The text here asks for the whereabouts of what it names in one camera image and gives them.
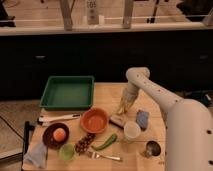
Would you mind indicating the bunch of dark grapes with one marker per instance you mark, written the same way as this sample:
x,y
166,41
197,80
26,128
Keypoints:
x,y
83,144

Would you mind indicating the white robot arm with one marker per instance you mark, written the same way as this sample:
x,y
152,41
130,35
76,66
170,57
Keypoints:
x,y
189,124

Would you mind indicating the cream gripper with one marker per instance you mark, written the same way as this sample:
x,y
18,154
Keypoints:
x,y
129,96

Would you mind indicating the dark metal cup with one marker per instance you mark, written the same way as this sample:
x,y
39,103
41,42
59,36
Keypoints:
x,y
152,149

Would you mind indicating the silver fork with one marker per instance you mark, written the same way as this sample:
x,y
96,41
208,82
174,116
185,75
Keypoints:
x,y
95,155

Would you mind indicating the blue sponge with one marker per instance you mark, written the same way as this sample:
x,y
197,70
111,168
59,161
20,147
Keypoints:
x,y
142,119

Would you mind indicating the white cup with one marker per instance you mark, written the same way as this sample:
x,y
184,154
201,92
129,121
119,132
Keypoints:
x,y
131,130

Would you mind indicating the orange bowl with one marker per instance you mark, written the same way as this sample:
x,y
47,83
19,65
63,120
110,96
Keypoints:
x,y
95,121

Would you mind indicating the orange fruit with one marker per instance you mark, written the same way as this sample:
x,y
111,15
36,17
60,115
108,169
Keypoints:
x,y
59,134

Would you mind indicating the green plastic tray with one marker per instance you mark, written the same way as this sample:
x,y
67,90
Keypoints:
x,y
68,93

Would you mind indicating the dark red plate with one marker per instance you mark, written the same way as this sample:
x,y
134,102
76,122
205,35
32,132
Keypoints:
x,y
48,139

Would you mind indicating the light blue cloth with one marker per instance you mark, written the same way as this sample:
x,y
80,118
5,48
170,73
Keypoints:
x,y
37,156

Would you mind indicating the green pepper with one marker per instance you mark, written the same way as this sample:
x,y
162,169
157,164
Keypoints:
x,y
107,143

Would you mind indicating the small green cup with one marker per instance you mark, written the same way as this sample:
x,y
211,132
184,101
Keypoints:
x,y
67,152

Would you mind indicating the black handled knife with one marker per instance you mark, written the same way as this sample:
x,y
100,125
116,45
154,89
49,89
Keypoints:
x,y
117,121

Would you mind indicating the yellow banana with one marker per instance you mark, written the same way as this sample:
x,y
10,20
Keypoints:
x,y
123,107

